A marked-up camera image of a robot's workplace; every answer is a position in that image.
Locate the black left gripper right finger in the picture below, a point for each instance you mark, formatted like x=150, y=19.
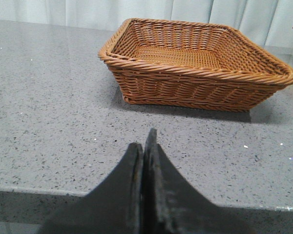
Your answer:
x=174, y=206

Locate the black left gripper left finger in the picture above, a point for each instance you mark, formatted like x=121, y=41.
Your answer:
x=113, y=207

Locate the brown wicker basket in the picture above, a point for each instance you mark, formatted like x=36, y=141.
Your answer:
x=191, y=64

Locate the white curtain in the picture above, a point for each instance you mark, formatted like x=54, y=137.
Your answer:
x=265, y=22

